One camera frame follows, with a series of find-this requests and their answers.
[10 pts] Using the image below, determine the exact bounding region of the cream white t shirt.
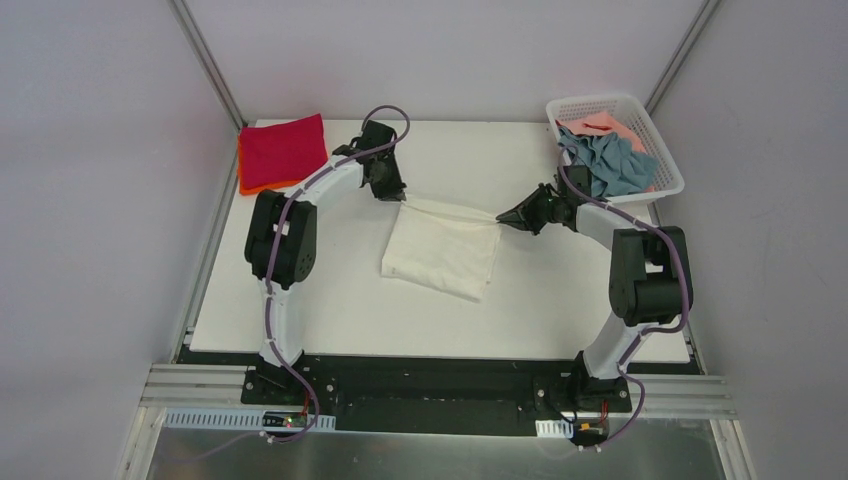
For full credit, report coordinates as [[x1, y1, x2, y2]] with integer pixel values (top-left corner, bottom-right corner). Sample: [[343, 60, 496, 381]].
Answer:
[[381, 196, 501, 302]]

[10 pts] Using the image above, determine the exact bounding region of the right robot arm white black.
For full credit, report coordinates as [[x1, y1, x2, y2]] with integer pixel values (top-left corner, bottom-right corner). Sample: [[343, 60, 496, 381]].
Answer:
[[496, 166, 693, 410]]

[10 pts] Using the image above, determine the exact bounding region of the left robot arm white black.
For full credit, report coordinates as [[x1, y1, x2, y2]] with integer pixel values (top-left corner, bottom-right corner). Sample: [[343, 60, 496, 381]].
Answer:
[[244, 119, 411, 405]]

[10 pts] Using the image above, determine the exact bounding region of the blue grey t shirt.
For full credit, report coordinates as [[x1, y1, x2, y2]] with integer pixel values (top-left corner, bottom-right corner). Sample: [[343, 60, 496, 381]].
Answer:
[[558, 127, 659, 198]]

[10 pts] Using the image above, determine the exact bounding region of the pink t shirt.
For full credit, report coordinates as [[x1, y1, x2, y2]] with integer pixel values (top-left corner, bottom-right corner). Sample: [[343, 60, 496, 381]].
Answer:
[[560, 112, 645, 153]]

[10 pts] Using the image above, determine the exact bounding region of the folded red t shirt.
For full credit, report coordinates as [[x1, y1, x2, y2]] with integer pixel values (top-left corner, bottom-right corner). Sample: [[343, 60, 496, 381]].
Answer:
[[237, 114, 328, 196]]

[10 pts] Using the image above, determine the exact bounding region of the white plastic laundry basket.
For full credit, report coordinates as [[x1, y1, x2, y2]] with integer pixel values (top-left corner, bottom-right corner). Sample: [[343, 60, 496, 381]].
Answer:
[[545, 93, 685, 205]]

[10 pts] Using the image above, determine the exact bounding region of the folded orange t shirt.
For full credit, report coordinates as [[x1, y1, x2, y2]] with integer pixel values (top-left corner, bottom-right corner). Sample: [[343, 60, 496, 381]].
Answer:
[[237, 135, 315, 195]]

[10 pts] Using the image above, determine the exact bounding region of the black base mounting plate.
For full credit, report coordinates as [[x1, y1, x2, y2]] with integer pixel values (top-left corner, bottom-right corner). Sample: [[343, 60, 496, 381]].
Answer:
[[173, 344, 704, 439]]

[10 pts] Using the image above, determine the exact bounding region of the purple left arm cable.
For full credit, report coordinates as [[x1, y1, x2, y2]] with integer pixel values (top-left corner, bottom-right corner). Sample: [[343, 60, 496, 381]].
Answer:
[[165, 104, 412, 458]]

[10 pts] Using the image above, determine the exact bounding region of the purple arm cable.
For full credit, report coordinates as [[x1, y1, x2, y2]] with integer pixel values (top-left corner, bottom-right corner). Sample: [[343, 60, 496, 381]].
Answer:
[[165, 104, 412, 458], [556, 146, 694, 455]]

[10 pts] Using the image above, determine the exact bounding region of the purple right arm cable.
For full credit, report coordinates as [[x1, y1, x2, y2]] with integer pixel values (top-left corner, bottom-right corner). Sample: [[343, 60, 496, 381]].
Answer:
[[556, 146, 694, 455]]

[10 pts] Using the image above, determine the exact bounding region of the right white cable duct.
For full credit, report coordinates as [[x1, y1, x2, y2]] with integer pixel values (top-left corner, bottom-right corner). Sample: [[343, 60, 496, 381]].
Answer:
[[535, 419, 574, 439]]

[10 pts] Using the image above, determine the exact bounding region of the white cable duct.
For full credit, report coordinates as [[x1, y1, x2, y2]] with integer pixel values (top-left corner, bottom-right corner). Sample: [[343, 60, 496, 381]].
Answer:
[[535, 419, 574, 439], [163, 408, 314, 433]]

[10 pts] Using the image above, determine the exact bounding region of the right corner aluminium post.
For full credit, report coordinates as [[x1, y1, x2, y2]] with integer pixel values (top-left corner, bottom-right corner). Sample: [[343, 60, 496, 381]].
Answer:
[[645, 0, 723, 115]]

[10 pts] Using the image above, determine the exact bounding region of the corner aluminium post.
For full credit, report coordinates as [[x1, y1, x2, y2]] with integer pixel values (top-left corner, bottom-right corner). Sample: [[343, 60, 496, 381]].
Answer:
[[168, 0, 247, 131], [645, 0, 723, 115]]

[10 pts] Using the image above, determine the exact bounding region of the left corner aluminium post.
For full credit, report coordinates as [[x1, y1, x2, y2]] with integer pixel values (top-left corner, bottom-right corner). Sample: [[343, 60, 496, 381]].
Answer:
[[168, 0, 247, 131]]

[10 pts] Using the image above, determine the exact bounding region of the left white cable duct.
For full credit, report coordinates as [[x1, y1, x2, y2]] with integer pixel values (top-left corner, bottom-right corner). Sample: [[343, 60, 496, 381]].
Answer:
[[163, 408, 314, 433]]

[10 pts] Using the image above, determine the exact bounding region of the aluminium front frame rail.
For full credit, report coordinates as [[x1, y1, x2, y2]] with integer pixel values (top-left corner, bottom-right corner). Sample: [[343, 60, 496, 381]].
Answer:
[[141, 363, 738, 420]]

